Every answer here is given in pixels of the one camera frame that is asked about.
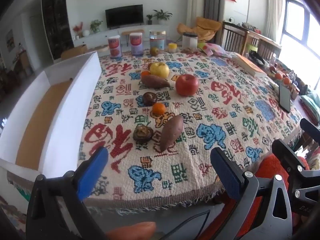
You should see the dark display cabinet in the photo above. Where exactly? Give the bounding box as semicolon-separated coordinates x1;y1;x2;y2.
41;0;75;60

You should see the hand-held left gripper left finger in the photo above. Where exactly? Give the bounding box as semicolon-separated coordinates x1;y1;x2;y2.
26;146;109;240

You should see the black smartphone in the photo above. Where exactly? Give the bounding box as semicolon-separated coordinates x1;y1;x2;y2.
278;83;292;113

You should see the large green potted plant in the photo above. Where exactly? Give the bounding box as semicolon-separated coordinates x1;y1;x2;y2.
153;9;173;25

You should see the grey curtain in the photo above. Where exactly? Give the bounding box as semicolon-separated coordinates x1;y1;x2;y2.
204;0;225;25

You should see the black cable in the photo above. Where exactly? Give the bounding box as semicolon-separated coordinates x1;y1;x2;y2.
160;210;213;240

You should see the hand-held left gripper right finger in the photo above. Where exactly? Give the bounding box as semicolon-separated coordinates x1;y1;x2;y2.
207;147;293;240

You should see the bushy green potted plant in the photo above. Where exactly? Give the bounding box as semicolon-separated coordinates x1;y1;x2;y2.
89;19;103;33

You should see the large purple sweet potato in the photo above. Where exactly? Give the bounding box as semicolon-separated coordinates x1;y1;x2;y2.
159;115;184;152

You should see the dark brown shiitake mushroom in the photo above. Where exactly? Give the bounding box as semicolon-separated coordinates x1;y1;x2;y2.
142;92;157;107

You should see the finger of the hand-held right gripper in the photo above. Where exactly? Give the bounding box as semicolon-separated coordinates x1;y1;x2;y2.
300;118;320;140
272;139;320;196

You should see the red fleece clothing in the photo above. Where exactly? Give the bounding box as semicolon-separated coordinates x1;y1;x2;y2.
235;154;310;240

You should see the printed woven tablecloth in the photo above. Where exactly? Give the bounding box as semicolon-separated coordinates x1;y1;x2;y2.
6;46;304;217

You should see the person's left hand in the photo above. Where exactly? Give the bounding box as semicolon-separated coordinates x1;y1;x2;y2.
106;221;157;240

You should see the small purple sweet potato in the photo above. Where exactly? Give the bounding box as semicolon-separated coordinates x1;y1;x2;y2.
141;75;170;89

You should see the white television cabinet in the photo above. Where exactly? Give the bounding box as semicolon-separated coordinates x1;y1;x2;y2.
72;24;187;48

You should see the white curtain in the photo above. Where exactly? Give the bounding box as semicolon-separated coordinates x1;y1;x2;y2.
266;0;285;45

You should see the clear jar with blue label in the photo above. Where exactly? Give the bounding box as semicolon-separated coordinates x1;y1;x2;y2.
149;30;166;51

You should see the pink and yellow bag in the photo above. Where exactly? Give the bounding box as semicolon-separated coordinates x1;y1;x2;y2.
197;42;227;57

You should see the clear container with black lid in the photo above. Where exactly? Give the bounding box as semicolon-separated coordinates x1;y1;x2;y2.
182;32;198;50

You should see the framed wall picture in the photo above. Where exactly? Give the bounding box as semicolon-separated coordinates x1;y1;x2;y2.
5;29;16;53

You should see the beige book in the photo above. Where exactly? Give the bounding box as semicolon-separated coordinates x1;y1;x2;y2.
231;54;268;77

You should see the purple and red can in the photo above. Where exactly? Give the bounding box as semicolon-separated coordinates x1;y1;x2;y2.
130;32;144;56
108;36;122;59

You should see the red flower arrangement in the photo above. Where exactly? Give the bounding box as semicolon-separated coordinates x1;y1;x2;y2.
73;22;84;38

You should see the wooden stool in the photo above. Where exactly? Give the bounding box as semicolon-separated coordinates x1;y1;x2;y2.
121;29;145;47

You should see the wooden chair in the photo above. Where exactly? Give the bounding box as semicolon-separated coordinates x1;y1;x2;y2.
221;21;282;58

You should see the white cardboard box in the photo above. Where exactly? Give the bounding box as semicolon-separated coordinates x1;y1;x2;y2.
0;51;102;180

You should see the cracked brown shiitake mushroom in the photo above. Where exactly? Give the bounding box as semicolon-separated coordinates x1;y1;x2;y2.
133;124;153;141

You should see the yellow apple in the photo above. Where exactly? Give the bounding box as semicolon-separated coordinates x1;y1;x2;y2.
149;62;170;78

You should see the red apple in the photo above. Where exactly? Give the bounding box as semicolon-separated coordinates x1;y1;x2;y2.
175;74;199;97

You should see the black television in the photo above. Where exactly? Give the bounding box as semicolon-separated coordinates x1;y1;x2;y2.
105;4;144;29

